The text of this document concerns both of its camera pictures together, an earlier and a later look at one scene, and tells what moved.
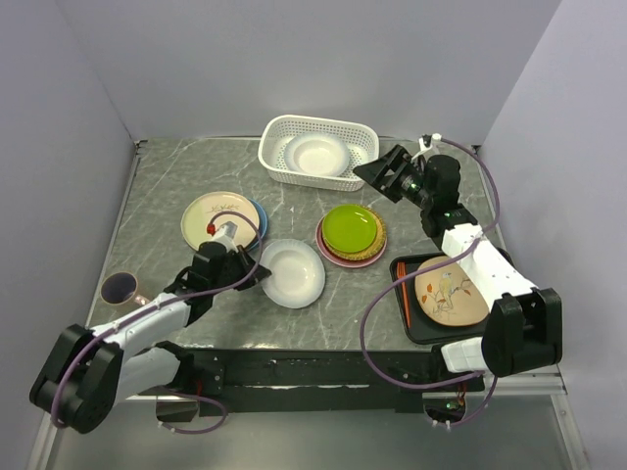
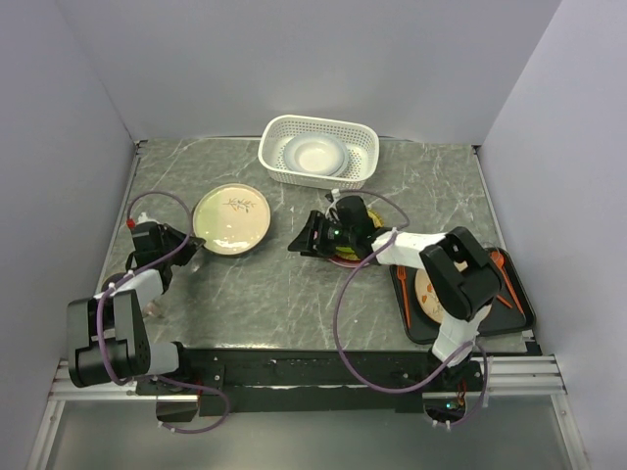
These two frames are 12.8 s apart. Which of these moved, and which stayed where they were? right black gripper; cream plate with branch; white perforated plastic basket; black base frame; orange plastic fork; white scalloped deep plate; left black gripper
Moved: left black gripper; cream plate with branch; right black gripper
Stayed: black base frame; white scalloped deep plate; orange plastic fork; white perforated plastic basket
